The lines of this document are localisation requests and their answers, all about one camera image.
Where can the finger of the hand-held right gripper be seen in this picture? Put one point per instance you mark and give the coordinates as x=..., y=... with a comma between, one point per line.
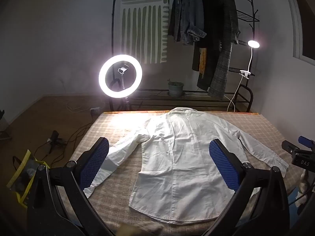
x=307, y=142
x=290, y=146

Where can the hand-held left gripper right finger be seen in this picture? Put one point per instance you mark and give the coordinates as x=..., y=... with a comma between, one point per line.
x=223, y=166

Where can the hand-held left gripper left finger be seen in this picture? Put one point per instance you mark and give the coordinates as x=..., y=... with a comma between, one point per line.
x=96, y=161

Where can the white long-sleeved shirt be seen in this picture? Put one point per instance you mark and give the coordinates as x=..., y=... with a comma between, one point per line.
x=182, y=164

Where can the black metal clothes rack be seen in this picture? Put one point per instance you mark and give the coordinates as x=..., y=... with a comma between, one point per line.
x=172, y=98

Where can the person's right hand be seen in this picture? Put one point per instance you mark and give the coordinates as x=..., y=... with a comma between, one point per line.
x=306, y=184

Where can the beige plaid blanket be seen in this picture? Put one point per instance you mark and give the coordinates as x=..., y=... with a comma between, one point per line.
x=128, y=127

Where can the small black tripod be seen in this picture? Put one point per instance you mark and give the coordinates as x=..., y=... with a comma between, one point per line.
x=55, y=140

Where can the green plant pot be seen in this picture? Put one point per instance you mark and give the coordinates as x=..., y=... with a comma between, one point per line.
x=176, y=89

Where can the phone holder clamp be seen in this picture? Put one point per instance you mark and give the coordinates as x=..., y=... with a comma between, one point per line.
x=123, y=69

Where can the white clip lamp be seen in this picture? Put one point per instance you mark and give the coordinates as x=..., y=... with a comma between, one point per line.
x=253, y=43

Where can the yellow patterned garment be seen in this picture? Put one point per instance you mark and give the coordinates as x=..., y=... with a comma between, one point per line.
x=203, y=59

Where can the window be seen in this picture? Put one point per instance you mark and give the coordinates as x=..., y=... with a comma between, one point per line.
x=305, y=29

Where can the grey plaid coat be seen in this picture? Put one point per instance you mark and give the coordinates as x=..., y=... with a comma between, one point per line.
x=226, y=29

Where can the black coat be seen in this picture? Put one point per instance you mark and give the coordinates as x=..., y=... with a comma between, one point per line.
x=209, y=17

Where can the blue denim jacket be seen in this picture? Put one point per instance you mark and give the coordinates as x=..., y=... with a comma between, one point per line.
x=184, y=17

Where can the green striped wall hanging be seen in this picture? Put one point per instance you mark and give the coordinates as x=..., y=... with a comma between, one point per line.
x=142, y=29

